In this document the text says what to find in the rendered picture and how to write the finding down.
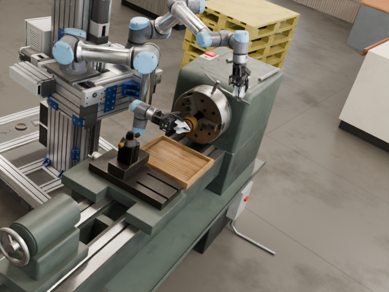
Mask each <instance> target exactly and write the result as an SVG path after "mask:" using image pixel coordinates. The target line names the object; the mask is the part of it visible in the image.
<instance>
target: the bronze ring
mask: <svg viewBox="0 0 389 292"><path fill-rule="evenodd" d="M183 120H184V121H185V123H186V124H187V125H188V126H189V128H190V132H192V131H194V130H196V129H197V119H196V118H195V117H194V116H191V115H187V116H185V117H184V118H183ZM190 132H183V133H185V134H187V133H190Z"/></svg>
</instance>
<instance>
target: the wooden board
mask: <svg viewBox="0 0 389 292"><path fill-rule="evenodd" d="M140 149H142V150H144V151H146V152H148V153H149V154H150V156H149V161H148V162H147V163H146V164H144V165H145V166H147V167H148V168H150V169H152V170H154V171H156V172H158V173H160V174H162V175H164V176H166V177H167V178H169V179H171V180H173V181H175V182H176V183H179V184H181V185H182V187H183V188H184V189H188V188H189V187H190V186H191V185H192V184H193V183H194V182H195V181H196V180H197V179H198V178H200V177H201V176H202V175H203V174H204V173H205V172H206V171H207V170H208V169H209V168H210V167H211V166H212V165H213V163H214V160H213V159H211V158H209V157H207V156H205V155H203V154H201V153H199V152H197V151H195V150H193V149H191V148H189V147H187V146H185V145H183V144H181V143H179V142H177V141H175V140H173V139H171V138H169V137H167V136H165V135H163V134H161V135H159V136H158V137H156V138H155V139H153V140H152V141H150V142H149V143H147V144H146V145H144V146H143V147H141V148H140Z"/></svg>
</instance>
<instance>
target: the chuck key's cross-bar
mask: <svg viewBox="0 0 389 292"><path fill-rule="evenodd" d="M204 75H205V76H207V77H208V78H209V79H210V80H211V81H212V82H213V83H214V84H215V81H214V80H213V79H212V78H211V77H210V76H209V75H208V74H207V73H206V72H205V73H204ZM217 87H219V88H220V89H221V91H223V92H225V93H227V94H229V95H231V96H233V95H232V93H230V92H228V91H226V90H225V89H223V88H221V87H220V86H219V85H217ZM233 97H234V98H236V99H238V100H240V101H242V102H244V103H246V104H248V105H251V103H249V102H247V101H245V100H243V99H241V98H239V97H237V96H233Z"/></svg>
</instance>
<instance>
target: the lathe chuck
mask: <svg viewBox="0 0 389 292"><path fill-rule="evenodd" d="M191 91H192V93H193V97H194V100H195V102H196V106H197V109H198V111H200V112H202V114H203V115H204V117H205V118H207V119H209V120H211V121H214V122H216V123H219V124H223V128H222V130H217V131H215V132H213V131H210V130H208V129H207V130H203V129H200V130H199V129H196V130H194V131H192V132H190V133H187V134H186V135H185V137H186V138H188V139H189V140H191V141H193V142H196V143H200V144H206V143H210V142H212V141H214V140H215V139H216V138H218V137H219V136H220V135H221V134H222V133H223V132H224V131H225V130H226V128H227V126H228V124H229V110H228V107H227V105H226V103H225V101H224V99H223V98H222V97H221V96H220V95H219V94H218V93H217V92H214V94H215V95H214V96H212V95H210V94H209V92H212V89H210V88H208V87H203V86H199V87H194V88H192V89H190V90H188V91H187V92H191ZM187 92H185V93H184V94H182V95H181V96H179V98H178V99H177V101H176V103H175V106H174V112H177V111H179V112H180V113H181V114H182V115H181V118H182V119H183V118H184V117H185V114H184V112H186V111H185V106H186V104H185V100H184V97H186V96H187ZM193 116H194V117H195V118H196V119H197V120H199V119H201V117H199V114H198V113H197V114H195V115H193Z"/></svg>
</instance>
